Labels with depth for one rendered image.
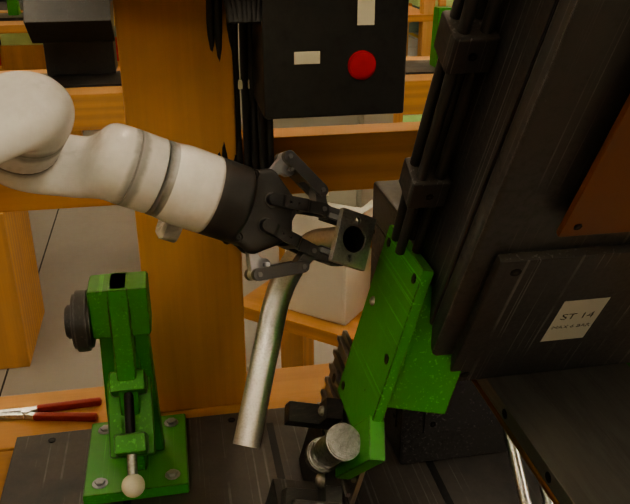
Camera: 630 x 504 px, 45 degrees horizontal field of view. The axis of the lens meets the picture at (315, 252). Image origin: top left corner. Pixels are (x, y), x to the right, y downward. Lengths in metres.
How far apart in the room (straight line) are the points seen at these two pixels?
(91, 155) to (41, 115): 0.07
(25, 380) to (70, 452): 1.91
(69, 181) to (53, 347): 2.53
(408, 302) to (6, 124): 0.38
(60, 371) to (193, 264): 2.00
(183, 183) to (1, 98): 0.16
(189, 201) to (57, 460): 0.54
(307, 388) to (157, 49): 0.57
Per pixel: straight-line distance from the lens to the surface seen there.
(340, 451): 0.78
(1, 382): 3.04
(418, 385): 0.78
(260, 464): 1.06
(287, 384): 1.24
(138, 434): 0.96
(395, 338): 0.74
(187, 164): 0.68
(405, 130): 1.16
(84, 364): 3.05
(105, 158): 0.66
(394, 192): 1.00
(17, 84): 0.65
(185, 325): 1.12
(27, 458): 1.13
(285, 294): 0.86
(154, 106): 1.00
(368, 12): 0.90
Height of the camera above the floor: 1.57
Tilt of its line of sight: 24 degrees down
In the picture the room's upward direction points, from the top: straight up
